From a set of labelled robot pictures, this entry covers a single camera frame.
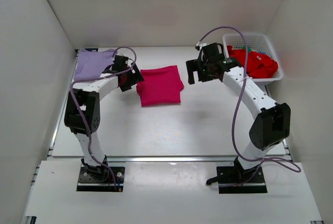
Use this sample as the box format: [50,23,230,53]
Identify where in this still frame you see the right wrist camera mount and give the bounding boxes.
[195,42,208,51]

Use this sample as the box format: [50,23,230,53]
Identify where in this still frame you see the pink t-shirt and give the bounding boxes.
[136,65,184,107]

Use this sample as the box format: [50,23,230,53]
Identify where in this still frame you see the folded lilac t-shirt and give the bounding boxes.
[73,49,115,81]

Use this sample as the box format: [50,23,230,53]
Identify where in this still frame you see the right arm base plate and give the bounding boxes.
[206,166,267,194]

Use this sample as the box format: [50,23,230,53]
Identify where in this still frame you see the green cloth in basket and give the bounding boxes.
[241,45,252,53]

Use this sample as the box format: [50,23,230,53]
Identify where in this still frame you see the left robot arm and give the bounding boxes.
[64,55,144,183]

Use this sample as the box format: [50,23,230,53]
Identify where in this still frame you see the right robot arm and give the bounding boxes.
[186,43,291,186]

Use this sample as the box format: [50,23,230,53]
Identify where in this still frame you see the white plastic basket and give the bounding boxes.
[223,33,283,85]

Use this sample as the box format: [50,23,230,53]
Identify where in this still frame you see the red cloth in basket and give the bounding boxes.
[227,45,278,79]

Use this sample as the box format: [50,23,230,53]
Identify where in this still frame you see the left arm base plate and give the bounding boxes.
[76,165,125,193]

